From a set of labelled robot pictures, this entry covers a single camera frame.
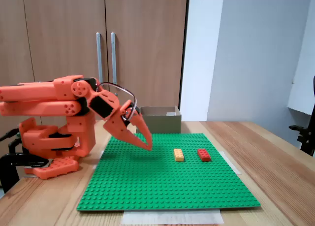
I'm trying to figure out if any wide masking tape strip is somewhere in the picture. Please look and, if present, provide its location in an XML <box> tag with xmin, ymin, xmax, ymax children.
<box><xmin>122</xmin><ymin>209</ymin><xmax>224</xmax><ymax>226</ymax></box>

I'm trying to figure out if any yellow-orange lego block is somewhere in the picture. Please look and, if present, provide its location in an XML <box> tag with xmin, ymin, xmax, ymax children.
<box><xmin>173</xmin><ymin>148</ymin><xmax>186</xmax><ymax>162</ymax></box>

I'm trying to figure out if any open cardboard box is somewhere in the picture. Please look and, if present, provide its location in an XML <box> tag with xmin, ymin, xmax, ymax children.
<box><xmin>139</xmin><ymin>105</ymin><xmax>182</xmax><ymax>134</ymax></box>

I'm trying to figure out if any red lego block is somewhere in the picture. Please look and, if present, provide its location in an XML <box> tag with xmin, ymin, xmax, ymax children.
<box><xmin>196</xmin><ymin>149</ymin><xmax>212</xmax><ymax>162</ymax></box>

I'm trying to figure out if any narrow masking tape strip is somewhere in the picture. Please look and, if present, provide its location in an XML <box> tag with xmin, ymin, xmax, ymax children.
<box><xmin>220</xmin><ymin>151</ymin><xmax>241</xmax><ymax>175</ymax></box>
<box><xmin>92</xmin><ymin>150</ymin><xmax>106</xmax><ymax>170</ymax></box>

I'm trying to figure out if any green lego baseplate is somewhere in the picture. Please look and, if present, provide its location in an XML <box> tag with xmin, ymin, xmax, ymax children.
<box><xmin>76</xmin><ymin>132</ymin><xmax>261</xmax><ymax>212</ymax></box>

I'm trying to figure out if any gripper motor cable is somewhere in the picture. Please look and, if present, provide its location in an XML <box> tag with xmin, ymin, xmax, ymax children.
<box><xmin>95</xmin><ymin>81</ymin><xmax>137</xmax><ymax>121</ymax></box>

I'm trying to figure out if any silver cabinet door handle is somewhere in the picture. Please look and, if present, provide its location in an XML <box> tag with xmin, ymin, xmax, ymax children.
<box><xmin>95</xmin><ymin>32</ymin><xmax>103</xmax><ymax>82</ymax></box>
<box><xmin>110</xmin><ymin>32</ymin><xmax>118</xmax><ymax>84</ymax></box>

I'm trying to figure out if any white board panel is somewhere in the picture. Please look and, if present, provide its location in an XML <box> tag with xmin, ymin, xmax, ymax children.
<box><xmin>287</xmin><ymin>0</ymin><xmax>315</xmax><ymax>116</ymax></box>

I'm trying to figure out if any black table clamp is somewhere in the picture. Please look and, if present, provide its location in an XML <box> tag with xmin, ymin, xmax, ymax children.
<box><xmin>0</xmin><ymin>153</ymin><xmax>50</xmax><ymax>194</ymax></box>

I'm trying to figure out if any black office chair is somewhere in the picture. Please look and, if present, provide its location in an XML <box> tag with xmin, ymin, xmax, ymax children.
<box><xmin>289</xmin><ymin>75</ymin><xmax>315</xmax><ymax>158</ymax></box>

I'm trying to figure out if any black base cable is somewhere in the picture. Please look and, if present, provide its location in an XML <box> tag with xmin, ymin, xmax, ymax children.
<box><xmin>0</xmin><ymin>129</ymin><xmax>20</xmax><ymax>142</ymax></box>
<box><xmin>8</xmin><ymin>138</ymin><xmax>24</xmax><ymax>154</ymax></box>

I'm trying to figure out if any brown wooden cabinet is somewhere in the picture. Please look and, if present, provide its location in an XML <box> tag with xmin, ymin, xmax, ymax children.
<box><xmin>0</xmin><ymin>0</ymin><xmax>190</xmax><ymax>128</ymax></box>

